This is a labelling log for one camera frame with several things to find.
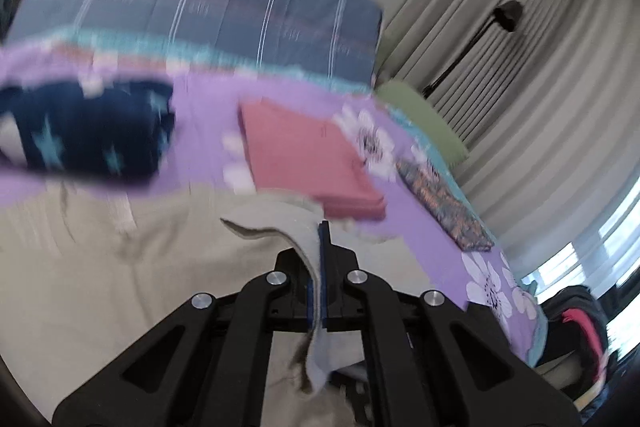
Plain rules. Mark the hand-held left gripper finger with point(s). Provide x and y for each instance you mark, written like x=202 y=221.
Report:
x=311 y=292
x=323 y=257

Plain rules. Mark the beige small garment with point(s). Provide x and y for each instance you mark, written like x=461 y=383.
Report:
x=100 y=287

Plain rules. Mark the dark clothes pile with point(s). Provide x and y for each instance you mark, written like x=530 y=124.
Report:
x=580 y=322

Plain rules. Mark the folded pink garment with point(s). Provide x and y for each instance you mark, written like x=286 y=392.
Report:
x=305 y=157

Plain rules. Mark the purple floral bed sheet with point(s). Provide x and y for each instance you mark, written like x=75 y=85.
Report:
x=425 y=227

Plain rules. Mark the folded patterned multicolour cloth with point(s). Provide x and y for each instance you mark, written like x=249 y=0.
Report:
x=445 y=202

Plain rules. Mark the green pillow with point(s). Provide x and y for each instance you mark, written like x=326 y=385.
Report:
x=425 y=117

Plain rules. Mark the navy star-print fleece garment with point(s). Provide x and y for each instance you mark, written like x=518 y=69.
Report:
x=90 y=127

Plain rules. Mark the black floor lamp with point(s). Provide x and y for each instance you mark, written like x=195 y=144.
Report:
x=480 y=37

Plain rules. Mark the beige curtain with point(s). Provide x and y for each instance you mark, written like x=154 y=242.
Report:
x=525 y=72

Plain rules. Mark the blue plaid pillow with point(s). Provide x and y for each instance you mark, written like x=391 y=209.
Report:
x=200 y=2

